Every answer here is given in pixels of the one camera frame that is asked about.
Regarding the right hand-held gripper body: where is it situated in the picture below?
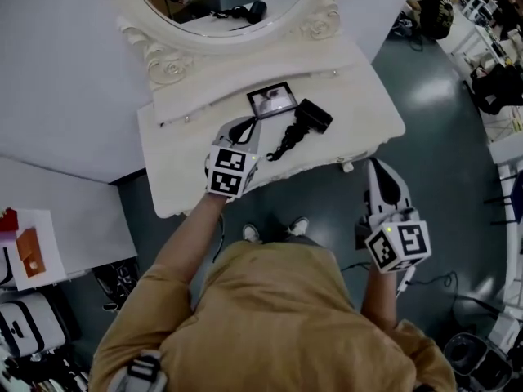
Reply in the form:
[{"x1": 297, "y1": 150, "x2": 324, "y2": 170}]
[{"x1": 355, "y1": 207, "x2": 432, "y2": 275}]

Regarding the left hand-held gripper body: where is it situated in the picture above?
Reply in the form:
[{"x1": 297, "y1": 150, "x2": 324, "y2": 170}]
[{"x1": 205, "y1": 136, "x2": 262, "y2": 200}]

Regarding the white vanity dressing table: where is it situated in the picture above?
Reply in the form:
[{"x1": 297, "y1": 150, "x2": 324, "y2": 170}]
[{"x1": 108, "y1": 0, "x2": 407, "y2": 220}]

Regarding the black hair dryer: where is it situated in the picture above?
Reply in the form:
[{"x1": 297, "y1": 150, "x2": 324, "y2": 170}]
[{"x1": 266, "y1": 98, "x2": 334, "y2": 163}]

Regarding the person's left forearm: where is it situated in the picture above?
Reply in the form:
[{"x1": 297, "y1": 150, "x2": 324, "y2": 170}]
[{"x1": 154, "y1": 193, "x2": 226, "y2": 287}]

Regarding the person's right forearm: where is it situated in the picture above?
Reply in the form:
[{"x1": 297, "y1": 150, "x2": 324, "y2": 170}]
[{"x1": 360, "y1": 268, "x2": 400, "y2": 329}]

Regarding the person's left white shoe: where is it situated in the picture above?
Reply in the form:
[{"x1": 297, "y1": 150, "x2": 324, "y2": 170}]
[{"x1": 242, "y1": 223, "x2": 263, "y2": 245}]

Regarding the person's white shoe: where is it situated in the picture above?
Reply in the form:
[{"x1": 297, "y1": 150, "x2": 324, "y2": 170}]
[
  {"x1": 287, "y1": 216, "x2": 311, "y2": 237},
  {"x1": 242, "y1": 223, "x2": 263, "y2": 245}
]

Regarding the person's right white shoe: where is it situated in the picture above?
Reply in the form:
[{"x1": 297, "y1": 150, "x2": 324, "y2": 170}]
[{"x1": 287, "y1": 216, "x2": 311, "y2": 237}]

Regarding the black round pot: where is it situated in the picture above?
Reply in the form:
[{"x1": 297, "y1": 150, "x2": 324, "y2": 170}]
[{"x1": 442, "y1": 332, "x2": 515, "y2": 388}]

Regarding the black office chair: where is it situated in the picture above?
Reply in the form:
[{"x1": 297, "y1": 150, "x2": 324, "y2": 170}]
[{"x1": 468, "y1": 62, "x2": 523, "y2": 117}]

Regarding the person's tan shirt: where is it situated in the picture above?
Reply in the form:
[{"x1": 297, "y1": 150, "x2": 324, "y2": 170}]
[{"x1": 87, "y1": 239, "x2": 458, "y2": 392}]

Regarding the white side table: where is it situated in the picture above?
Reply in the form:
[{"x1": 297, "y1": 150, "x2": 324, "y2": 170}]
[{"x1": 0, "y1": 207, "x2": 69, "y2": 292}]

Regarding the orange box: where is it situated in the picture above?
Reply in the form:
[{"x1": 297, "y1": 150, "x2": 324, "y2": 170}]
[{"x1": 16, "y1": 226, "x2": 47, "y2": 279}]

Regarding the red box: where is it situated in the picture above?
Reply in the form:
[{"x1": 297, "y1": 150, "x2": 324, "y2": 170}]
[{"x1": 0, "y1": 207, "x2": 20, "y2": 234}]

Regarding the small white case black trim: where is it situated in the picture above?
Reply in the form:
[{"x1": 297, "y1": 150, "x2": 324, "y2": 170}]
[{"x1": 0, "y1": 246, "x2": 16, "y2": 288}]

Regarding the large white case black trim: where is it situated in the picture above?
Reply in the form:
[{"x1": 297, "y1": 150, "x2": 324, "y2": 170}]
[{"x1": 0, "y1": 291, "x2": 67, "y2": 359}]

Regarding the small black picture frame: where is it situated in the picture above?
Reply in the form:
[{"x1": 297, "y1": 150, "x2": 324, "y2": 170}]
[{"x1": 246, "y1": 80, "x2": 300, "y2": 120}]

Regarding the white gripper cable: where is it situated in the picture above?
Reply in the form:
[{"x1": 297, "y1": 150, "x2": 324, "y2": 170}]
[{"x1": 393, "y1": 266, "x2": 417, "y2": 301}]

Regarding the black floor cable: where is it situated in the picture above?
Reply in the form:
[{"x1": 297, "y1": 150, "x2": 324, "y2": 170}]
[{"x1": 340, "y1": 261, "x2": 459, "y2": 290}]

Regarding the oval mirror white carved frame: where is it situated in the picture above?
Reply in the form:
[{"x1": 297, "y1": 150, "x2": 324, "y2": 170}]
[{"x1": 108, "y1": 0, "x2": 353, "y2": 92}]

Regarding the tangle of black cables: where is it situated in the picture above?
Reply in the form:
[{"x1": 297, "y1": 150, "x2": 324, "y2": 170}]
[{"x1": 92, "y1": 258, "x2": 141, "y2": 313}]

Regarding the grey chest strap buckle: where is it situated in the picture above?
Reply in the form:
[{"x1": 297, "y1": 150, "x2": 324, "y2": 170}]
[{"x1": 117, "y1": 349, "x2": 169, "y2": 392}]

